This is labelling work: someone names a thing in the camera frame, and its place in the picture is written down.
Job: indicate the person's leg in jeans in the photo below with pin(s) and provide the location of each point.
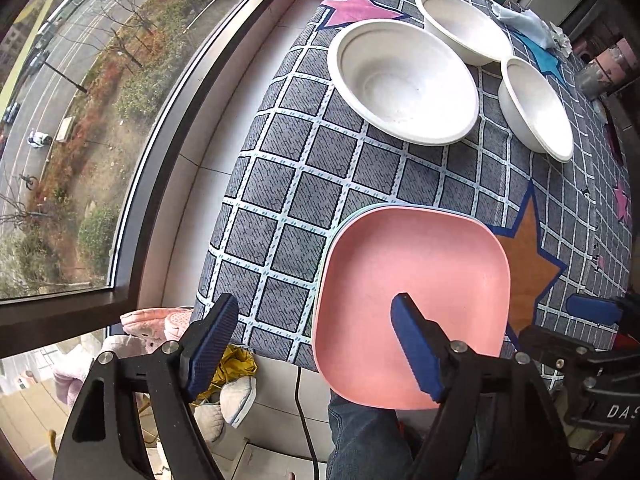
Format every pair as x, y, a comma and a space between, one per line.
362, 440

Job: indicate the crumpled white tissue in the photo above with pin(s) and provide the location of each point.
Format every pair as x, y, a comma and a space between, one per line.
562, 39

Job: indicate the dark window frame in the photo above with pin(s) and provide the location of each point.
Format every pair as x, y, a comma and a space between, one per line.
165, 125

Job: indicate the pink plush slipper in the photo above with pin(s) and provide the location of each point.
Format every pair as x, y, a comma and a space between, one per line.
155, 322

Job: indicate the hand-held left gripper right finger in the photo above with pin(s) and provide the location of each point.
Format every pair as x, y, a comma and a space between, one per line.
415, 352

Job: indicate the grey white slipper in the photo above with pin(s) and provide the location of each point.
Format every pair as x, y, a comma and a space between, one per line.
235, 402

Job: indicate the light blue cloth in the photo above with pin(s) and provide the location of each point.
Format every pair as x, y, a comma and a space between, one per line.
525, 22

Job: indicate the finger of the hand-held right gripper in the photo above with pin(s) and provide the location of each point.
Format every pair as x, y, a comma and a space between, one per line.
555, 347
592, 310

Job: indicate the pale pink plush toy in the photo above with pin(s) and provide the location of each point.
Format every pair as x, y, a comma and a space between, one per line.
72, 375

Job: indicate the grey checked star tablecloth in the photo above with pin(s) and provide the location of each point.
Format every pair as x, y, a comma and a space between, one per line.
300, 175

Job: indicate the yellow cloth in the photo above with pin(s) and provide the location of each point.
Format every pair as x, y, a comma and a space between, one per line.
235, 365

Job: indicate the grey cup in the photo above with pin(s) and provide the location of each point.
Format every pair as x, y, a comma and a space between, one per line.
597, 77

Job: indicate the large white bowl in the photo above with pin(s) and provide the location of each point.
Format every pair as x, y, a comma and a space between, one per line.
405, 80

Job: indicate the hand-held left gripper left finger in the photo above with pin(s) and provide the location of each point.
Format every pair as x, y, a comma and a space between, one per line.
210, 347

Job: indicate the medium white bowl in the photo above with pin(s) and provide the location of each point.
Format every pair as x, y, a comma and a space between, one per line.
465, 25

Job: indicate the small white bowl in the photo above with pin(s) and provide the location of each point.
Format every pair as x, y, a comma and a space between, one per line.
537, 105

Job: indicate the pale green square plate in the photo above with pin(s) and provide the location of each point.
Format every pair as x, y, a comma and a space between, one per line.
350, 216

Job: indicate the pink square plate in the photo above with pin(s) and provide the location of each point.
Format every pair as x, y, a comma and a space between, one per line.
400, 260

